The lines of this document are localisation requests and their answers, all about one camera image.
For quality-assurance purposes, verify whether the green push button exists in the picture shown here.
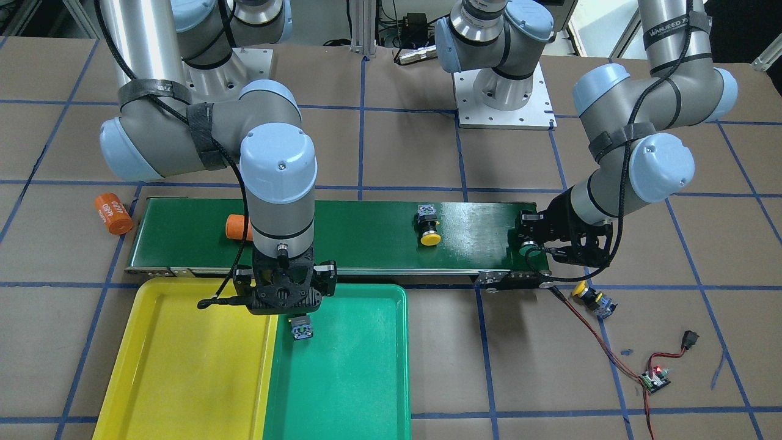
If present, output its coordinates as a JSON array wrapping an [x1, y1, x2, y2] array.
[[288, 314, 315, 342], [519, 241, 545, 259]]

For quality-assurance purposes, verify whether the aluminium frame post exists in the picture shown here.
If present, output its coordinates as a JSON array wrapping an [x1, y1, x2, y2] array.
[[348, 0, 378, 59]]

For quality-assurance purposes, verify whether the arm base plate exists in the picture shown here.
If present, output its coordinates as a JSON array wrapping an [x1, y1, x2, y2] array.
[[452, 64, 557, 130], [183, 48, 274, 103]]

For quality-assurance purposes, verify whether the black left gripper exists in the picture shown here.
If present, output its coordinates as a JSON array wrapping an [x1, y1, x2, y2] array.
[[519, 189, 613, 267]]

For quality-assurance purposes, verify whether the yellow push button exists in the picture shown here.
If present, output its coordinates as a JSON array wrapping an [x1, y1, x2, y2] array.
[[571, 279, 618, 320], [415, 204, 442, 247]]

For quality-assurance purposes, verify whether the orange cylinder with 4680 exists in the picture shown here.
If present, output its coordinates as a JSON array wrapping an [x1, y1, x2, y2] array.
[[94, 192, 134, 236]]

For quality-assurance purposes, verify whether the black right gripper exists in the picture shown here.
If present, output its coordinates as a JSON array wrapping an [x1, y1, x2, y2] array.
[[232, 247, 337, 315]]

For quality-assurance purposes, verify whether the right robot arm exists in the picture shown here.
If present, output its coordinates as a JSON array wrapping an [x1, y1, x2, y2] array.
[[94, 1, 337, 317]]

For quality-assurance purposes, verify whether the small motor controller board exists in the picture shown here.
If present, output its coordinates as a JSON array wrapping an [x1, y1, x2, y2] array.
[[639, 365, 671, 394]]

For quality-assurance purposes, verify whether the red black power cable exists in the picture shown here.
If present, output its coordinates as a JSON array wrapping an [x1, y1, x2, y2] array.
[[550, 286, 688, 440]]

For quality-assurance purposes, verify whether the green conveyor belt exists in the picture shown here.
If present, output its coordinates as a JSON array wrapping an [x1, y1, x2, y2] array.
[[126, 197, 550, 290]]

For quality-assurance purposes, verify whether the plain orange cylinder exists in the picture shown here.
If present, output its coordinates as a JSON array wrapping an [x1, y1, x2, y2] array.
[[224, 214, 252, 241]]

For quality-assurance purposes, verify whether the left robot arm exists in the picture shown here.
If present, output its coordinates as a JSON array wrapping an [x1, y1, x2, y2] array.
[[434, 1, 738, 268]]

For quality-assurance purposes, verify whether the black inline switch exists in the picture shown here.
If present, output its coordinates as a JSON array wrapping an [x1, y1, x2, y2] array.
[[681, 329, 700, 351]]

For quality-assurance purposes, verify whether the yellow plastic tray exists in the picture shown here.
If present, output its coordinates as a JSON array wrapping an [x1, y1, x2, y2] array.
[[94, 277, 277, 439]]

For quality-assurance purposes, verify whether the green plastic tray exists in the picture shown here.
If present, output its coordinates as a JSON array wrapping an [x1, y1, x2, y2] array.
[[263, 284, 412, 439]]

